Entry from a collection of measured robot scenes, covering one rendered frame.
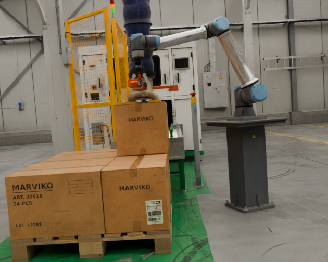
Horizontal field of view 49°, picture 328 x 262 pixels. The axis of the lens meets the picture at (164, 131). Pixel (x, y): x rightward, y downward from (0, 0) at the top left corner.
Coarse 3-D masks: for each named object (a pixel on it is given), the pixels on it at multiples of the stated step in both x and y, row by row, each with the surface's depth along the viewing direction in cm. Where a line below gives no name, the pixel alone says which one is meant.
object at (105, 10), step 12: (96, 12) 422; (108, 12) 413; (108, 24) 413; (108, 36) 412; (108, 48) 413; (72, 60) 464; (96, 60) 433; (108, 60) 415; (72, 72) 464; (108, 72) 417; (72, 84) 464; (96, 84) 437; (72, 96) 465; (108, 96) 426; (72, 108) 467; (84, 108) 456; (96, 120) 444
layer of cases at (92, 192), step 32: (64, 160) 280; (96, 160) 267; (128, 160) 256; (160, 160) 245; (32, 192) 222; (64, 192) 221; (96, 192) 221; (128, 192) 220; (160, 192) 219; (32, 224) 223; (64, 224) 222; (96, 224) 222; (128, 224) 221; (160, 224) 221
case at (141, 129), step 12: (120, 108) 275; (132, 108) 275; (144, 108) 275; (156, 108) 275; (120, 120) 276; (132, 120) 276; (144, 120) 275; (156, 120) 275; (120, 132) 277; (132, 132) 276; (144, 132) 276; (156, 132) 276; (168, 132) 324; (120, 144) 277; (132, 144) 277; (144, 144) 277; (156, 144) 276; (168, 144) 291
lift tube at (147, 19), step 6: (126, 0) 290; (132, 0) 288; (144, 0) 291; (126, 6) 291; (132, 6) 288; (138, 6) 288; (144, 6) 290; (126, 12) 291; (132, 12) 288; (138, 12) 288; (144, 12) 290; (150, 12) 297; (126, 18) 293; (132, 18) 289; (138, 18) 289; (144, 18) 291; (150, 18) 300; (126, 24) 294
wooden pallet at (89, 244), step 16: (16, 240) 224; (32, 240) 223; (48, 240) 223; (64, 240) 223; (80, 240) 223; (96, 240) 222; (112, 240) 222; (160, 240) 221; (16, 256) 224; (80, 256) 223; (96, 256) 223
